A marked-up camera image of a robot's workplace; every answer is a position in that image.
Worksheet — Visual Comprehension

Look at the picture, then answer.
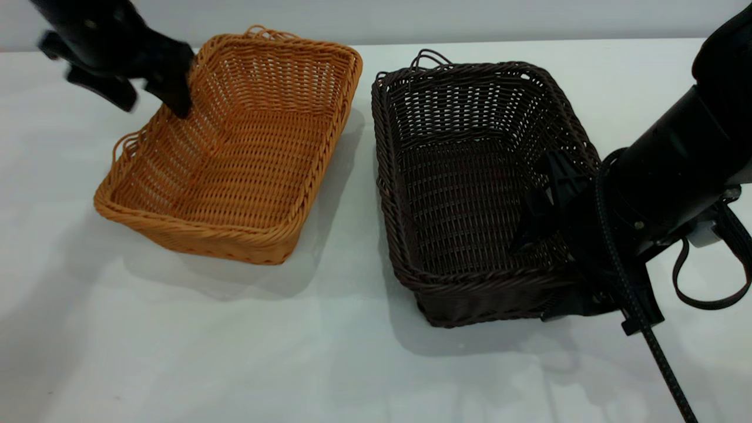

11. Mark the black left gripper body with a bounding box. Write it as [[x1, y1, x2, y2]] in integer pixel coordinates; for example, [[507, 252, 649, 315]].
[[31, 0, 194, 80]]

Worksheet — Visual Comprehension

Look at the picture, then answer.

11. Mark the black strap loop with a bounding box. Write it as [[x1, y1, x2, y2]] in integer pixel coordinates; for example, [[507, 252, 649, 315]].
[[672, 200, 752, 311]]

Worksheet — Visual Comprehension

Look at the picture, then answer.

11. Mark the tan orange wicker basket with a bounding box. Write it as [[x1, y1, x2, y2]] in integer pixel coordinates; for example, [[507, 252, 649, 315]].
[[94, 25, 364, 266]]

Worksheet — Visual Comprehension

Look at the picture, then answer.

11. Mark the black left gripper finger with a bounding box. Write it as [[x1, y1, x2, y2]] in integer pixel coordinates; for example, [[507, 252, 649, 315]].
[[145, 56, 195, 119], [67, 66, 139, 113]]

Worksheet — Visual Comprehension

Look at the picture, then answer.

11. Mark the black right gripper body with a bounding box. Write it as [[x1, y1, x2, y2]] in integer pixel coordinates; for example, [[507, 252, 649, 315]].
[[561, 164, 666, 337]]

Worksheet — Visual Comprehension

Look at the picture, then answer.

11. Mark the black braided cable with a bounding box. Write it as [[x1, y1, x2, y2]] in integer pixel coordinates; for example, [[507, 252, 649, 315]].
[[595, 150, 700, 423]]

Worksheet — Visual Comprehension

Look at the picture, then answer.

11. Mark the dark brown wicker basket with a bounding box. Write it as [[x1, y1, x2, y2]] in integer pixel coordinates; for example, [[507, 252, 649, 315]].
[[371, 49, 603, 328]]

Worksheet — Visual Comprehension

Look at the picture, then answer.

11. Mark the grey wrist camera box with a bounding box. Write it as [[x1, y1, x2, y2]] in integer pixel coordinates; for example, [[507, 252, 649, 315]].
[[686, 187, 742, 248]]

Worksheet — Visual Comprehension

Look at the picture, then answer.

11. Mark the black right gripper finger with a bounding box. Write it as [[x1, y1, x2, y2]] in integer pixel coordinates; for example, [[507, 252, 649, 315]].
[[509, 149, 592, 255], [540, 281, 618, 323]]

